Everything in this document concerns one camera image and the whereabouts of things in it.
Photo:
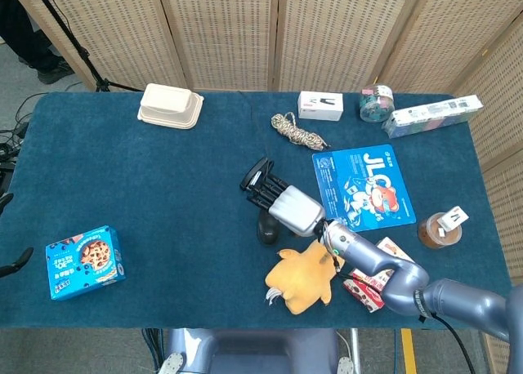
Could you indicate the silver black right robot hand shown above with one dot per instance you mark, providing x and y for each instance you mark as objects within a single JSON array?
[{"x": 296, "y": 210}]

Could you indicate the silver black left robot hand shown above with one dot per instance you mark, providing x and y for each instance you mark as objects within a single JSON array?
[{"x": 20, "y": 259}]

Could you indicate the black computer mouse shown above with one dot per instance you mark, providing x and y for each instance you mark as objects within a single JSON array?
[{"x": 267, "y": 232}]

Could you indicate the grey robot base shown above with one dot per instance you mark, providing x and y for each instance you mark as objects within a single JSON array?
[{"x": 253, "y": 351}]

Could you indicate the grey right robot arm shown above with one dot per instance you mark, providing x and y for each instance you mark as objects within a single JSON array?
[{"x": 408, "y": 284}]

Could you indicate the blue printed mouse pad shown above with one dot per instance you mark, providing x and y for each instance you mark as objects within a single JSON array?
[{"x": 359, "y": 166}]

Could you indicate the black stapler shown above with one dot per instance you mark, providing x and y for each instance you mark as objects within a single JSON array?
[{"x": 252, "y": 174}]

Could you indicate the blue cookie box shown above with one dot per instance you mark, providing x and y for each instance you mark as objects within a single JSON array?
[{"x": 83, "y": 264}]

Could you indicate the yellow plush toy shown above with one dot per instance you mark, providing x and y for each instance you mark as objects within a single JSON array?
[{"x": 298, "y": 284}]

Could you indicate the red white snack box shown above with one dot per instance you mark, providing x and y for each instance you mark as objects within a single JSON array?
[{"x": 363, "y": 293}]

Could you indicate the white box with red logo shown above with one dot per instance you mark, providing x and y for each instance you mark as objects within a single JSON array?
[{"x": 320, "y": 106}]

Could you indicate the clear jar of binder clips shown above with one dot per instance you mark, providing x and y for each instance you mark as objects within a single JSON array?
[{"x": 376, "y": 104}]

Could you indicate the dark blue table cloth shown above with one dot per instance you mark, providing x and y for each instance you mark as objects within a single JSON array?
[{"x": 163, "y": 194}]

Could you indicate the metal table leg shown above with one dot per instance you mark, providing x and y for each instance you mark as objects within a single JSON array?
[{"x": 354, "y": 345}]

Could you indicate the long white pastel box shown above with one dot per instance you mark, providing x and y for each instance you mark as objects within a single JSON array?
[{"x": 429, "y": 117}]

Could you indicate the cream plastic lunch box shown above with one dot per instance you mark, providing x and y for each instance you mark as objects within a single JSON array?
[{"x": 169, "y": 104}]

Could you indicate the woven wooden folding screen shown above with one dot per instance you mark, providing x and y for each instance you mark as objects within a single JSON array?
[{"x": 220, "y": 35}]

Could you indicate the person in dark trousers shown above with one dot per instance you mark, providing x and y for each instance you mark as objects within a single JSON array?
[{"x": 28, "y": 35}]

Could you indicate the black tripod stand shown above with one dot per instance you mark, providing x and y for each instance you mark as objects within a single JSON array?
[{"x": 67, "y": 35}]

